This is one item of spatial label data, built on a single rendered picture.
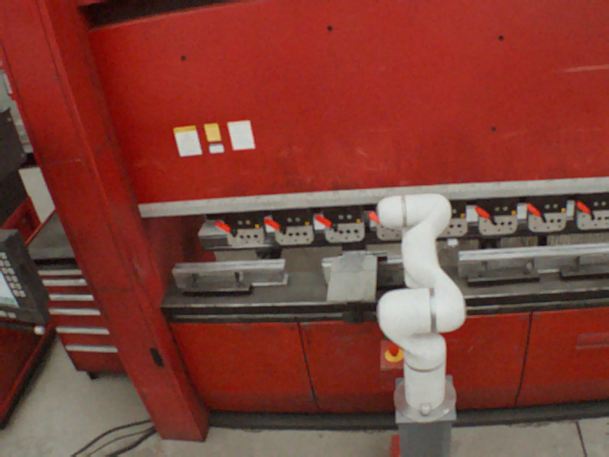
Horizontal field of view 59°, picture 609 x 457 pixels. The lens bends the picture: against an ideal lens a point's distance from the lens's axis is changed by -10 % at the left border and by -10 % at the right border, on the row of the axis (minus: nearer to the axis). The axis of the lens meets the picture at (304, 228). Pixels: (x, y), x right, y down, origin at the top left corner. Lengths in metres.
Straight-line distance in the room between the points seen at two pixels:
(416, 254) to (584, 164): 0.87
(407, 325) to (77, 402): 2.52
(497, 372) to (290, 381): 0.95
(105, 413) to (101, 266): 1.29
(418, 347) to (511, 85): 0.95
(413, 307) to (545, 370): 1.33
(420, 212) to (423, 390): 0.53
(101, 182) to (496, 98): 1.43
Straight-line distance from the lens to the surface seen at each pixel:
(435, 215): 1.75
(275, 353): 2.63
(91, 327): 3.29
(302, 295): 2.44
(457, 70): 2.00
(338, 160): 2.13
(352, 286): 2.24
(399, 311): 1.51
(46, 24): 2.03
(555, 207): 2.31
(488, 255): 2.42
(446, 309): 1.51
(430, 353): 1.61
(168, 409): 2.97
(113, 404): 3.52
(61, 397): 3.74
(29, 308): 2.11
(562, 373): 2.78
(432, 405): 1.77
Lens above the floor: 2.41
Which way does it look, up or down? 33 degrees down
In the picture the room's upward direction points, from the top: 10 degrees counter-clockwise
